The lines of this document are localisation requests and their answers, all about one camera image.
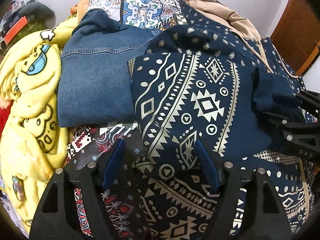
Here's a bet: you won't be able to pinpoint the navy patterned hooded jacket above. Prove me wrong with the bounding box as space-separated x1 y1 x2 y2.
100 0 315 240

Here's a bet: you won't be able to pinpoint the yellow cartoon blanket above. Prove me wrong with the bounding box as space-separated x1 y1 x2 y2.
1 17 78 231

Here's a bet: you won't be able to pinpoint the brown wooden door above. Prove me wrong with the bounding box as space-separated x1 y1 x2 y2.
271 0 319 75

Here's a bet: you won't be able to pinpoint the red cloth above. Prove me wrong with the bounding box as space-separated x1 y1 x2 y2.
0 98 12 135

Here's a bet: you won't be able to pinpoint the blue denim jeans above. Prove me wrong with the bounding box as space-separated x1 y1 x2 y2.
57 9 160 127

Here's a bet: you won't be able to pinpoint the orange box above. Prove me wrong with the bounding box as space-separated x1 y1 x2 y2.
3 16 28 45

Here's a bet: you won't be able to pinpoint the colourful patchwork bedspread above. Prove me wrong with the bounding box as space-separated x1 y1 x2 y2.
66 0 216 238

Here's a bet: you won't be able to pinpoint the dark green cushion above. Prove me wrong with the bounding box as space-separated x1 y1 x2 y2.
18 2 56 29

